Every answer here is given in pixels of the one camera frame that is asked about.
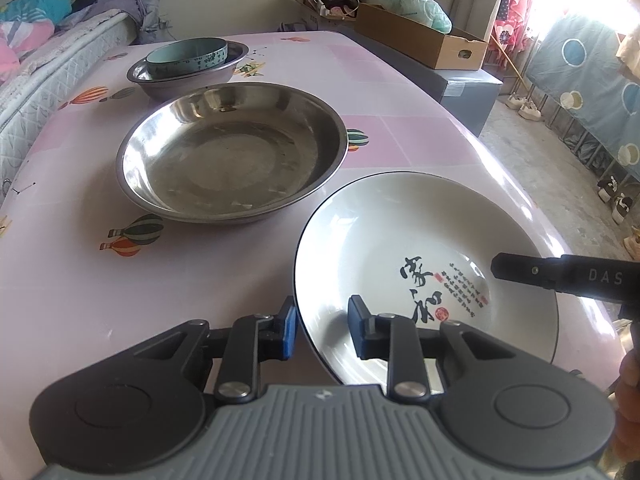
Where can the pink hanging clothes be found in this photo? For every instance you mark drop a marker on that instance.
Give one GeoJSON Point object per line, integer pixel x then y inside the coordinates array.
{"type": "Point", "coordinates": [511, 32]}

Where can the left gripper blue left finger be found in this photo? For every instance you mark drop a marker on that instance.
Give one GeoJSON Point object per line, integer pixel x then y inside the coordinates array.
{"type": "Point", "coordinates": [242, 348]}

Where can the person's right hand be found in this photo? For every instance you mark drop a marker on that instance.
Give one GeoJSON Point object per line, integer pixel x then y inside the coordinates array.
{"type": "Point", "coordinates": [626, 437]}

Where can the large steel basin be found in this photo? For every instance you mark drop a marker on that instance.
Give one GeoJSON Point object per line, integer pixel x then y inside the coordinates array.
{"type": "Point", "coordinates": [231, 153]}

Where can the pink patterned tablecloth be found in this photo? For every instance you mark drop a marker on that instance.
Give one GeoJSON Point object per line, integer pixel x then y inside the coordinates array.
{"type": "Point", "coordinates": [85, 272]}

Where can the brown cardboard tray box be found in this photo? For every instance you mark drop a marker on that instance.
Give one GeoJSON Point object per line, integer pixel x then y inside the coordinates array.
{"type": "Point", "coordinates": [458, 50]}

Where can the teal patterned pillow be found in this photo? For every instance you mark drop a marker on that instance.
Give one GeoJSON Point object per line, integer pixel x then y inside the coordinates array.
{"type": "Point", "coordinates": [36, 10]}

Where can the grey large carton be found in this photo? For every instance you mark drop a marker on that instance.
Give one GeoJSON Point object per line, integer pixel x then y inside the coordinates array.
{"type": "Point", "coordinates": [468, 95]}

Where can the white shoes pair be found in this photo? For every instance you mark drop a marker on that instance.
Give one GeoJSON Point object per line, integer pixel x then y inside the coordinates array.
{"type": "Point", "coordinates": [524, 107]}

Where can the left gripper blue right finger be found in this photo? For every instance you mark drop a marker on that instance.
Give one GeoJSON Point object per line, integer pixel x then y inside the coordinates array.
{"type": "Point", "coordinates": [394, 339]}

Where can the blue circle patterned sheet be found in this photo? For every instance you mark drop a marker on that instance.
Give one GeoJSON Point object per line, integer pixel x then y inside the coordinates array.
{"type": "Point", "coordinates": [576, 66]}

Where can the teal ceramic bowl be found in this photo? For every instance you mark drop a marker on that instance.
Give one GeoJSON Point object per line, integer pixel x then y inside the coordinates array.
{"type": "Point", "coordinates": [187, 56]}

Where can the green plastic bag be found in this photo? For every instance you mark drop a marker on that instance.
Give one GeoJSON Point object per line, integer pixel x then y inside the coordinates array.
{"type": "Point", "coordinates": [426, 12]}

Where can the purple grey clothes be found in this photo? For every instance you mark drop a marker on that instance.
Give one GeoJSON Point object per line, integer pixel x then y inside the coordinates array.
{"type": "Point", "coordinates": [144, 13]}

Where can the white ceramic plate with calligraphy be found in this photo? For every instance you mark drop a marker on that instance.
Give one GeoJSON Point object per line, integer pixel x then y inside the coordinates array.
{"type": "Point", "coordinates": [420, 246]}

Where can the white quilted mattress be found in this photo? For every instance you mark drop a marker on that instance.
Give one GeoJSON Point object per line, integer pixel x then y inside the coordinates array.
{"type": "Point", "coordinates": [47, 78]}

